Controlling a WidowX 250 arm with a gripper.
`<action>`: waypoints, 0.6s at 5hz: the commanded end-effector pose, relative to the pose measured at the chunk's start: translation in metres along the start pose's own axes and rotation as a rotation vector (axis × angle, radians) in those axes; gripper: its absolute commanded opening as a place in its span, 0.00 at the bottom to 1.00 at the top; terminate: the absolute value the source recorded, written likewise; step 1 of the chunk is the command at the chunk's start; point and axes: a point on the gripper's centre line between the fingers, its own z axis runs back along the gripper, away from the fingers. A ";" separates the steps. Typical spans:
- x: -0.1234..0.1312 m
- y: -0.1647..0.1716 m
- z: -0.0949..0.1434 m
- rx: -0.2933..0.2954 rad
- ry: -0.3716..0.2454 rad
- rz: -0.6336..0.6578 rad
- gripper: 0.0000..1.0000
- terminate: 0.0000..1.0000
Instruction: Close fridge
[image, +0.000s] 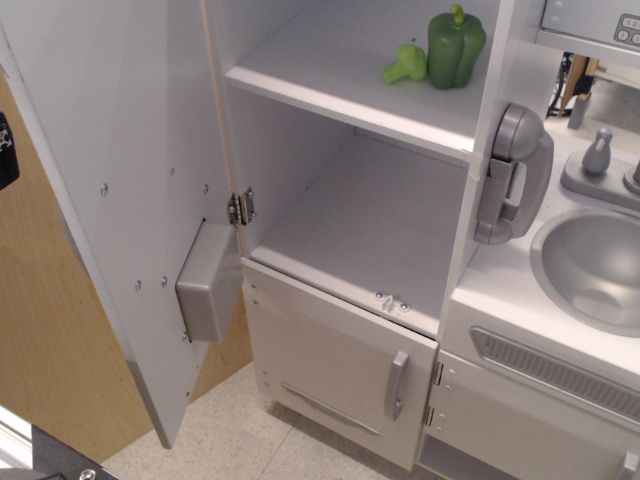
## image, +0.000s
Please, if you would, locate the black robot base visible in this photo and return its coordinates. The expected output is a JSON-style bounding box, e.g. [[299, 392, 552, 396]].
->
[[31, 425, 119, 480]]

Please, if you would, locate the white toy fridge cabinet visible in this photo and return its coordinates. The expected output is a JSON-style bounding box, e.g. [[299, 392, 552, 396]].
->
[[207, 1, 518, 336]]

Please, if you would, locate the white open fridge door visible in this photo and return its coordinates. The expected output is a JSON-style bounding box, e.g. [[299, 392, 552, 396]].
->
[[1, 1, 231, 448]]

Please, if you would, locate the metal door hinge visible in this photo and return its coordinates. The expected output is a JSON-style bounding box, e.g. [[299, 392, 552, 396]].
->
[[227, 188, 257, 226]]

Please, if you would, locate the white magnetic door catch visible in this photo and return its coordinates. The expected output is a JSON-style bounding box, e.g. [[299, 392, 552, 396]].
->
[[373, 291, 411, 313]]

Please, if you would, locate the grey plastic door box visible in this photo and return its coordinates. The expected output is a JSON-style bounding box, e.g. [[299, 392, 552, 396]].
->
[[175, 221, 243, 343]]

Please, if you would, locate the white lower freezer door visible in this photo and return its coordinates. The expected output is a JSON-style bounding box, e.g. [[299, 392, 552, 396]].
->
[[242, 259, 437, 470]]

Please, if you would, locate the grey toy telephone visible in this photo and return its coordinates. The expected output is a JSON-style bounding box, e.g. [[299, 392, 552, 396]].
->
[[474, 104, 554, 245]]

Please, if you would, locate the green toy broccoli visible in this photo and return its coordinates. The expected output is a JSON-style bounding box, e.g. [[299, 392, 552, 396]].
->
[[382, 44, 427, 85]]

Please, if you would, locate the white oven door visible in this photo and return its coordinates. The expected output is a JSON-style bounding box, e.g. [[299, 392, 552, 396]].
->
[[420, 352, 639, 479]]

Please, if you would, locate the green toy bell pepper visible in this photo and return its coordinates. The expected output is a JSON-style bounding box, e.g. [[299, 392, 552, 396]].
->
[[427, 4, 486, 90]]

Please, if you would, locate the grey vent panel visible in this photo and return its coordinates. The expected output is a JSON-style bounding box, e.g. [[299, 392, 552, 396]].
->
[[469, 326, 639, 424]]

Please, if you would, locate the grey toy sink basin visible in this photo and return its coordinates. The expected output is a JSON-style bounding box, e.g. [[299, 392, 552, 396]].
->
[[530, 209, 639, 338]]

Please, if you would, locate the grey toy faucet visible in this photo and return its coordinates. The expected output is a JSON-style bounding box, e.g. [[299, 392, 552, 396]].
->
[[561, 128, 639, 212]]

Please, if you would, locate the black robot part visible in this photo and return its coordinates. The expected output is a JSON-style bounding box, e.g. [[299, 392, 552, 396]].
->
[[0, 113, 20, 189]]

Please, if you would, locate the grey toy microwave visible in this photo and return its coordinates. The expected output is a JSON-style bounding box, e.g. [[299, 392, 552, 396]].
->
[[536, 0, 639, 68]]

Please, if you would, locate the silver freezer door handle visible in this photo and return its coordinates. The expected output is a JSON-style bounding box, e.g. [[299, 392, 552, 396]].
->
[[384, 350, 409, 421]]

